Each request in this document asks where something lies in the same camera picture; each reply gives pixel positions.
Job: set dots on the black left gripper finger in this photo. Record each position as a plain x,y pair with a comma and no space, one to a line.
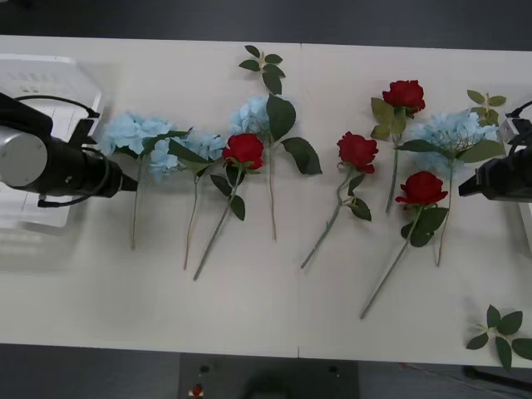
125,179
125,187

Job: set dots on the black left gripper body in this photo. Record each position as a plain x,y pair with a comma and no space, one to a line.
99,178

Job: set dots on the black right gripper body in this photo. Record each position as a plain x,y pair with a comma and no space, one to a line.
507,178

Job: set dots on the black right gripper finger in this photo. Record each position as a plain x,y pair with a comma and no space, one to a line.
474,192
474,180

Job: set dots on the red rose long stem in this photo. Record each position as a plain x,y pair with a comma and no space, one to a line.
422,189

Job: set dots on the red rose bent stem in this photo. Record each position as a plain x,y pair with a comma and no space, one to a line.
357,151

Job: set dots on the silver and black right arm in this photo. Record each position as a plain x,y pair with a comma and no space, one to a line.
518,109

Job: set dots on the silver and black left arm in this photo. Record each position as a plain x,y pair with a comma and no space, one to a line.
21,154

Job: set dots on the dark robot base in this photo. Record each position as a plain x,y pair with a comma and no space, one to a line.
266,378

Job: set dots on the pale blue artificial flower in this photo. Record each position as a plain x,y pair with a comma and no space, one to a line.
203,145
124,133

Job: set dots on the loose pale green leaf twig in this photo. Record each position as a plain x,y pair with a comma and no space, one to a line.
497,100

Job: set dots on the red rose pale green leaves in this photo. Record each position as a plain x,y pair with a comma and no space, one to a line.
403,95

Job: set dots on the shallow white plastic box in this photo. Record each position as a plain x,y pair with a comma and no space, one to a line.
41,75

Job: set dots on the red rose straight stem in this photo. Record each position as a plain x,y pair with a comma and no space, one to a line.
243,151

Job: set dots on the loose dark green leaf twig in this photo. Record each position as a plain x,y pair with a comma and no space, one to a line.
272,81
510,322

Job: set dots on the pale blue flower large leaves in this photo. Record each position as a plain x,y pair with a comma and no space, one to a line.
249,116

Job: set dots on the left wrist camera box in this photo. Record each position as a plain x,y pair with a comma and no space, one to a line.
85,131

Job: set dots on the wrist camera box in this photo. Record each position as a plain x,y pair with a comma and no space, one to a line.
515,129
85,131

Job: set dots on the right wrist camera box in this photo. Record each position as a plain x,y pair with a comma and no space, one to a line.
515,129

